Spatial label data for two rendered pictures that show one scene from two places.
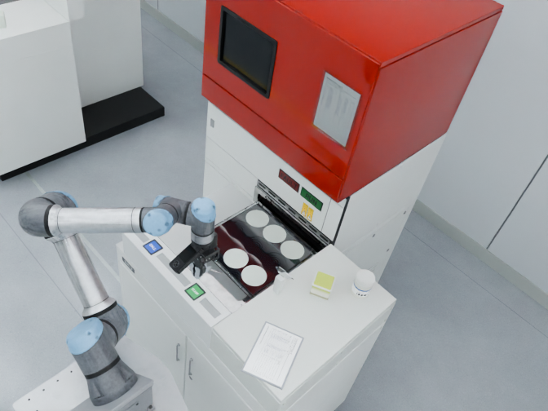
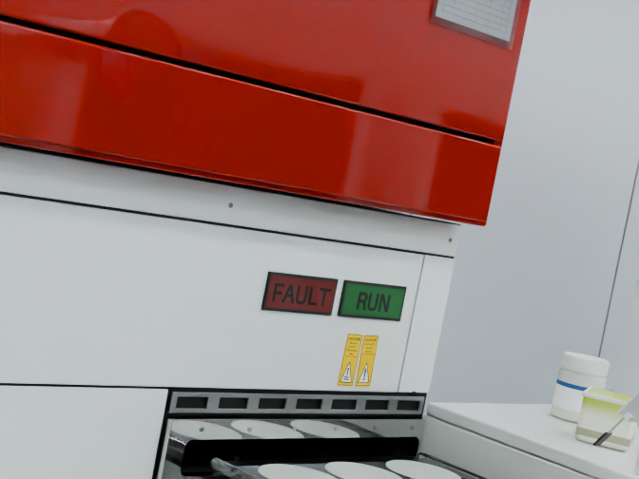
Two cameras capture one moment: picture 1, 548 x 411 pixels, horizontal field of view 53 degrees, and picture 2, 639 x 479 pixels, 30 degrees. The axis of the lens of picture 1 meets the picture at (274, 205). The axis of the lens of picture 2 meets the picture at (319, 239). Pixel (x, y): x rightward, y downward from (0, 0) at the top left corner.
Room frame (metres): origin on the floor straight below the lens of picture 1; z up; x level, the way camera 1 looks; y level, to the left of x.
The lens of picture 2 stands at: (1.42, 1.43, 1.25)
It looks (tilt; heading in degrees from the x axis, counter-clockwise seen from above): 3 degrees down; 279
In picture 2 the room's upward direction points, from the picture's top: 11 degrees clockwise
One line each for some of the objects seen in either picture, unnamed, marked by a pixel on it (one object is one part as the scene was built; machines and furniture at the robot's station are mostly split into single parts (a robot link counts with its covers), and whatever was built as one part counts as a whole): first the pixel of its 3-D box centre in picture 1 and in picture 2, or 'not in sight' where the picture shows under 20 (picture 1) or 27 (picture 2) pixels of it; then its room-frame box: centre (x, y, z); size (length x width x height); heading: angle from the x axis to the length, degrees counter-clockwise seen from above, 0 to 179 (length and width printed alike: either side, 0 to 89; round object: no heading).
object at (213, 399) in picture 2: (292, 210); (307, 403); (1.63, -0.08, 0.96); 0.44 x 0.01 x 0.02; 52
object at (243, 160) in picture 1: (267, 176); (203, 350); (1.74, 0.05, 1.02); 0.82 x 0.03 x 0.40; 52
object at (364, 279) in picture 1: (362, 284); (579, 388); (1.27, -0.38, 1.01); 0.07 x 0.07 x 0.10
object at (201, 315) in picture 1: (174, 280); not in sight; (1.20, 0.32, 0.89); 0.55 x 0.09 x 0.14; 52
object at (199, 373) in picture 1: (238, 335); not in sight; (1.32, 0.04, 0.41); 0.97 x 0.64 x 0.82; 52
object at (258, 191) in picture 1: (289, 221); (300, 453); (1.62, -0.08, 0.89); 0.44 x 0.02 x 0.10; 52
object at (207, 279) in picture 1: (207, 285); not in sight; (1.23, 0.19, 0.87); 0.36 x 0.08 x 0.03; 52
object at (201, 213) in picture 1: (202, 216); not in sight; (1.14, 0.21, 1.36); 0.09 x 0.08 x 0.11; 87
